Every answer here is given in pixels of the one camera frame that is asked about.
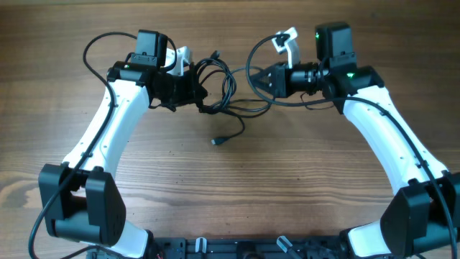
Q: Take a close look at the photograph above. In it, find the black cable bundle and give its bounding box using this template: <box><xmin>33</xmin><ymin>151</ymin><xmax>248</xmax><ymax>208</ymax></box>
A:
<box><xmin>192</xmin><ymin>50</ymin><xmax>274</xmax><ymax>146</ymax></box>

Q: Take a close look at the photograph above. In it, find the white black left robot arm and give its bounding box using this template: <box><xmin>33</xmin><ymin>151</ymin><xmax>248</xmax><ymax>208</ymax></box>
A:
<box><xmin>37</xmin><ymin>30</ymin><xmax>207</xmax><ymax>258</ymax></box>

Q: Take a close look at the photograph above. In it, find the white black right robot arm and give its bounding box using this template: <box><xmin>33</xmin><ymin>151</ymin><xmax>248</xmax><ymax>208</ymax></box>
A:
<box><xmin>247</xmin><ymin>22</ymin><xmax>459</xmax><ymax>258</ymax></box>

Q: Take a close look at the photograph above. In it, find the black left camera cable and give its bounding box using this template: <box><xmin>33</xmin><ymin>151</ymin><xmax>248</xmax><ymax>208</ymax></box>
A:
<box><xmin>27</xmin><ymin>31</ymin><xmax>179</xmax><ymax>259</ymax></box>

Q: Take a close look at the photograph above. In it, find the black camera cable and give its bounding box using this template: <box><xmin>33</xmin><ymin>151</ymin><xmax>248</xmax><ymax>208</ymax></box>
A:
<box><xmin>27</xmin><ymin>31</ymin><xmax>179</xmax><ymax>259</ymax></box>
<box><xmin>245</xmin><ymin>32</ymin><xmax>459</xmax><ymax>253</ymax></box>

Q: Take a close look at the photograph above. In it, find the black right camera cable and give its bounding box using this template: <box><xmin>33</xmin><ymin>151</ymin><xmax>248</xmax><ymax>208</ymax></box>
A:
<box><xmin>245</xmin><ymin>32</ymin><xmax>459</xmax><ymax>253</ymax></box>

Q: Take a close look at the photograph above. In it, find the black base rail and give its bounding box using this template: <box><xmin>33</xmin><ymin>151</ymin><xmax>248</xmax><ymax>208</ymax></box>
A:
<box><xmin>148</xmin><ymin>236</ymin><xmax>356</xmax><ymax>259</ymax></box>

